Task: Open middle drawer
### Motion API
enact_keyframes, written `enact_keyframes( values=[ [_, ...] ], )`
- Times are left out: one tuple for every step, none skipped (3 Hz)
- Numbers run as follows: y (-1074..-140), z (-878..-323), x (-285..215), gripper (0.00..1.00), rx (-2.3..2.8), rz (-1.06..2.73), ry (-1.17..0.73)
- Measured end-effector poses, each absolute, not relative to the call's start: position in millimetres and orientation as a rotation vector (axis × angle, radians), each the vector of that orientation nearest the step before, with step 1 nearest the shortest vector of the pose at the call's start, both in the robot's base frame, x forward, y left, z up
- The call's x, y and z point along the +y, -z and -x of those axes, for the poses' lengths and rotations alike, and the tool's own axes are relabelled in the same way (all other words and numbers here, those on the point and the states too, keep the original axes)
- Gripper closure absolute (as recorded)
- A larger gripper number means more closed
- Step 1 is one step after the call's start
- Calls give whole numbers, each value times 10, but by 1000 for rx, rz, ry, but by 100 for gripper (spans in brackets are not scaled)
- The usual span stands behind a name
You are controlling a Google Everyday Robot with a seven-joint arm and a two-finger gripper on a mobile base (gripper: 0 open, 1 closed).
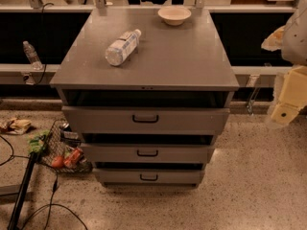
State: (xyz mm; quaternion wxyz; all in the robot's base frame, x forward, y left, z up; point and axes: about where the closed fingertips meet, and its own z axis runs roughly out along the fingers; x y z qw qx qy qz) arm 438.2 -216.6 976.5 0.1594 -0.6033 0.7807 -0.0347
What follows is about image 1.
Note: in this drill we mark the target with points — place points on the red tomato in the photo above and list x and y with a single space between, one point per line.
57 162

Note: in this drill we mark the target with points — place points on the orange snack packet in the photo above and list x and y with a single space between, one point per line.
73 158

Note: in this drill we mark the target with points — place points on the clear plastic water bottle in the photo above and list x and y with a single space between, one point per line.
122 47

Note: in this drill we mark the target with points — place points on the grey bottom drawer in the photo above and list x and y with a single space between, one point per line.
114 176

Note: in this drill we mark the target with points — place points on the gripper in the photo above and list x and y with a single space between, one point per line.
295 40

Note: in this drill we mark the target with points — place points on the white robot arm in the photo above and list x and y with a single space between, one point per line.
294 50

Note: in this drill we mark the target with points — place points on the grey top drawer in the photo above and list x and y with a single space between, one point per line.
132 120

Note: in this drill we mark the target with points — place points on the small standing water bottle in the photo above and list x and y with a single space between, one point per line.
32 56

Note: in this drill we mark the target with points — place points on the grey drawer cabinet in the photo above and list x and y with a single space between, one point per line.
172 67

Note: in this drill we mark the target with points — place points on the grey drawer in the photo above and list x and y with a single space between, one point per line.
146 153
132 120
114 176

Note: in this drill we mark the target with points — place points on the black pole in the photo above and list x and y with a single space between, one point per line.
22 192

